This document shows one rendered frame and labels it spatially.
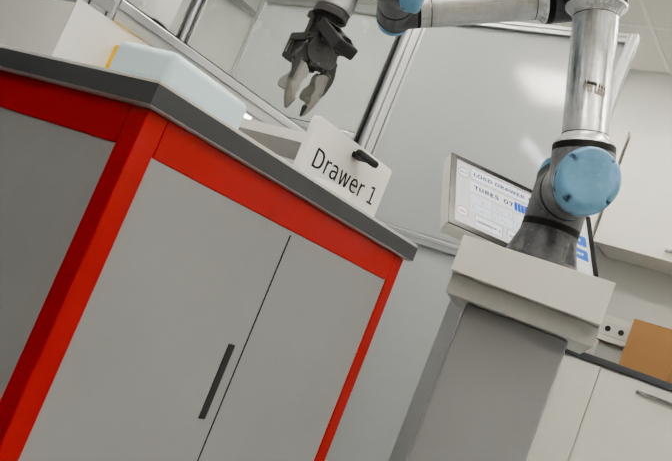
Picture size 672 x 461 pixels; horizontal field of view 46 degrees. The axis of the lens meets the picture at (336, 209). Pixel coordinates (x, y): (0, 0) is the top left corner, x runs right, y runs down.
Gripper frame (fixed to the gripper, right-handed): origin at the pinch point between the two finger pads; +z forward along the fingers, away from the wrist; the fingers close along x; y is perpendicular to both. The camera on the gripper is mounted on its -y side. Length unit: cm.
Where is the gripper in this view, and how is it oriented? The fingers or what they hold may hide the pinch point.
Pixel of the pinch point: (298, 105)
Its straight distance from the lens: 152.4
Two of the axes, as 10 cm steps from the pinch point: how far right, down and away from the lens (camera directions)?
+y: -6.1, -1.5, 7.8
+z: -3.8, 9.2, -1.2
